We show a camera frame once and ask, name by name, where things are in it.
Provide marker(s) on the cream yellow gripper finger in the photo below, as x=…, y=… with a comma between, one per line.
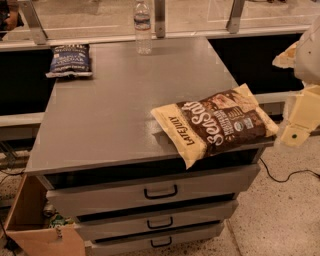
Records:
x=304, y=117

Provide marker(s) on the clear plastic water bottle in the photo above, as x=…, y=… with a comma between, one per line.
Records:
x=142, y=26

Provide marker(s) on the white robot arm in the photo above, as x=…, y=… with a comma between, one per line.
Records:
x=307, y=61

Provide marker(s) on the brown Late July chip bag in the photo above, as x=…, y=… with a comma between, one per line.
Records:
x=216, y=124

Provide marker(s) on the blue chip bag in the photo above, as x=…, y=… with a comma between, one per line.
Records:
x=70, y=60

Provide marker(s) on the grey drawer cabinet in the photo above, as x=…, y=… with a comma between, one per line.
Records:
x=101, y=130

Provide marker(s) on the middle grey drawer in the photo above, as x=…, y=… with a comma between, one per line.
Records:
x=156, y=220

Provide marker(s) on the grey drawer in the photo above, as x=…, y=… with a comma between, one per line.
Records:
x=108, y=197
x=156, y=220
x=156, y=239

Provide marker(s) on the top grey drawer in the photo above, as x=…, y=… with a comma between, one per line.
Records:
x=108, y=197

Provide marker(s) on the bottom grey drawer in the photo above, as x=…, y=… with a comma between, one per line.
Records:
x=156, y=239

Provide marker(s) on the green items in box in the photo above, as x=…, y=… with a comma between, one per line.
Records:
x=54, y=218

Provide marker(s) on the cardboard box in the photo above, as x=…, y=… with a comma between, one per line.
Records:
x=29, y=228

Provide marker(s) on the person in background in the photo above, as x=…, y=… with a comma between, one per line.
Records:
x=10, y=17

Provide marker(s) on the right metal railing post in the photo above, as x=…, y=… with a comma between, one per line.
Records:
x=233, y=24

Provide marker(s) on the metal railing post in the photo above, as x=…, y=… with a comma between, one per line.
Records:
x=159, y=9
x=37, y=32
x=233, y=24

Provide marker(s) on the middle metal railing post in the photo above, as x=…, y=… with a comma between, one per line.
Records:
x=159, y=9

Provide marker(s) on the left metal railing post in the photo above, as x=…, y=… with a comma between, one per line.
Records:
x=37, y=32

